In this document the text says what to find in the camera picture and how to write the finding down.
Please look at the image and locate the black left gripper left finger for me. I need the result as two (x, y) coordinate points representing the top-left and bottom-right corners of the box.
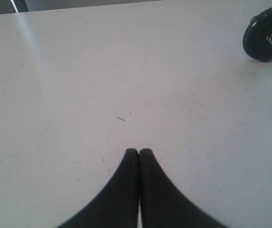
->
(60, 149), (139, 228)

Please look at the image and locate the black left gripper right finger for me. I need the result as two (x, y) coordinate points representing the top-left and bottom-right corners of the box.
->
(139, 149), (226, 228)

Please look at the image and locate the black weight plate end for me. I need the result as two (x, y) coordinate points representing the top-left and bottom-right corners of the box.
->
(243, 7), (272, 62)

